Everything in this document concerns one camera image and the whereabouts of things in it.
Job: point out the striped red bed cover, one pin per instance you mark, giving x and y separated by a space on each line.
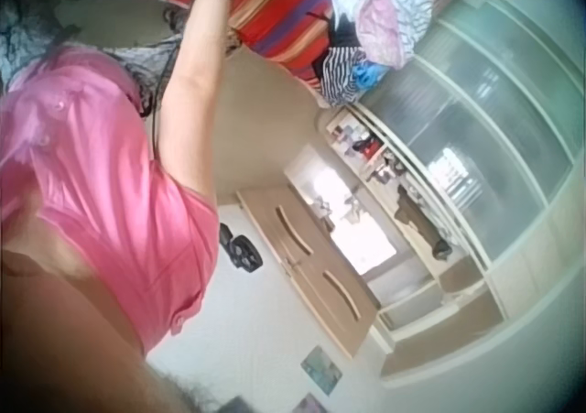
274 19

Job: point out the heap of clothes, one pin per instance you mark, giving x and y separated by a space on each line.
371 37

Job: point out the grey patterned pillow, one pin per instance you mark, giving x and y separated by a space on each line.
23 33

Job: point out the wooden double door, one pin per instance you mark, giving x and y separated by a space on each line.
316 257

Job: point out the white wardrobe with glass doors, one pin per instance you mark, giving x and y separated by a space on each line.
485 156

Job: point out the black wall fan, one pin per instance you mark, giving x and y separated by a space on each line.
240 248

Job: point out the blue wall picture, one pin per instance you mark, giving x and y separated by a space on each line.
321 368

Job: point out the purple wall picture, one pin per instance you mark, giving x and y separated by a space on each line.
307 404

